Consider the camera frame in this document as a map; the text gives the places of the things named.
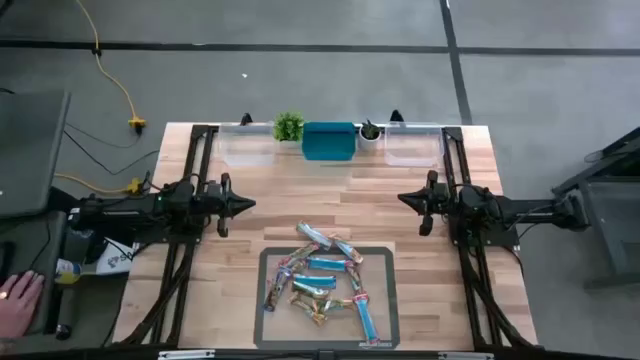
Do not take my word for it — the yellow extension cable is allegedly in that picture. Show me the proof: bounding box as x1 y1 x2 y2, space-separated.
73 0 149 135
53 172 145 196

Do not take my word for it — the grey-bordered translucent mat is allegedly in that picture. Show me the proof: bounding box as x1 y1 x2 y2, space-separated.
253 245 401 351

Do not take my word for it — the silver metal bracket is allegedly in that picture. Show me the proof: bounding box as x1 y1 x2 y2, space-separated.
157 349 216 360
437 351 494 360

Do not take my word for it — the black horizontal frame beam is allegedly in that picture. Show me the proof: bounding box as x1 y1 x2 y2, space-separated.
0 343 640 360

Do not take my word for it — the multicolour wrapper granola bar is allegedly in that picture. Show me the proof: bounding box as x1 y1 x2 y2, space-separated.
262 263 295 313
283 242 321 267

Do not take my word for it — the dark grey desk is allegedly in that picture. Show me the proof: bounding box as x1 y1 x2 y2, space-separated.
0 209 69 341

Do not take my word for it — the yellow blue bottle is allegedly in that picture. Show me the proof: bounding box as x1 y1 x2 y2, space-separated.
53 257 84 286

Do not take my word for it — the black aluminium frame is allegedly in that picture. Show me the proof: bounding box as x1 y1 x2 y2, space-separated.
117 124 221 347
440 125 539 350

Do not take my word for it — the green orange Chewy granola bar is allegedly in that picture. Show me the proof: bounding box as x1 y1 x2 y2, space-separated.
330 234 365 265
290 280 331 301
319 296 357 312
344 261 364 295
287 293 329 327
295 220 335 251

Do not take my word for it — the teal plastic bin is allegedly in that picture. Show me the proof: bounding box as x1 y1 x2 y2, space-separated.
301 121 357 162

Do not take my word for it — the small succulent in white pot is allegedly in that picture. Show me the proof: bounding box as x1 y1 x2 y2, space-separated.
357 118 383 153

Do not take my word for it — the white printed bag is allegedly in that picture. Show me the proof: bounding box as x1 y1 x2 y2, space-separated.
94 238 142 277

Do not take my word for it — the black floor cable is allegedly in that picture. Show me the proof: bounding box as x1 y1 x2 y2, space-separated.
63 122 161 177

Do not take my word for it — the leafy green potted plant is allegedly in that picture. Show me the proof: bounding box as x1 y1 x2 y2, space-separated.
272 110 306 149

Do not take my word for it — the thin black cable loop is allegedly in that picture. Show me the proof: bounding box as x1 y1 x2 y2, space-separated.
579 148 619 169

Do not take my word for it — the person's hand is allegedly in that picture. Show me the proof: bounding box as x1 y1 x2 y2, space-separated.
0 269 46 340

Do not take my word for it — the clear plastic bin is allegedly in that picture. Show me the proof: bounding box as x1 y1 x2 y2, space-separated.
383 122 445 168
218 123 277 168

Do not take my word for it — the blue wrapper cereal bar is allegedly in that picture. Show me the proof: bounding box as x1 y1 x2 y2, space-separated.
305 256 349 273
292 273 338 290
351 291 382 346

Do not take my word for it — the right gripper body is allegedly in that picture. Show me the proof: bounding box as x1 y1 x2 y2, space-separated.
418 169 451 237

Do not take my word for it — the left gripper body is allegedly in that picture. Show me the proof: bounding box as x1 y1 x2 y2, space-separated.
202 172 234 239

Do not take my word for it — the dark grey metal cart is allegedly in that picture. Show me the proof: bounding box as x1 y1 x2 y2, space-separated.
551 127 640 292

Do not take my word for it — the dark grey monitor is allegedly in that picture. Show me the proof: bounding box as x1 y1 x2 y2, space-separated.
0 89 72 219

